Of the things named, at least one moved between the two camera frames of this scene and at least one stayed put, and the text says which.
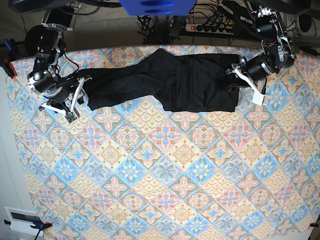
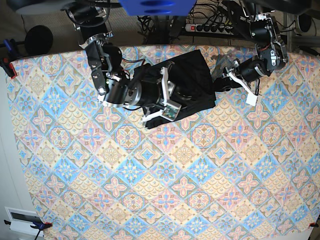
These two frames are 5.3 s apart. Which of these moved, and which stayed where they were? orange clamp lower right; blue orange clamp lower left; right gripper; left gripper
Moved: left gripper
Stayed: blue orange clamp lower left; orange clamp lower right; right gripper
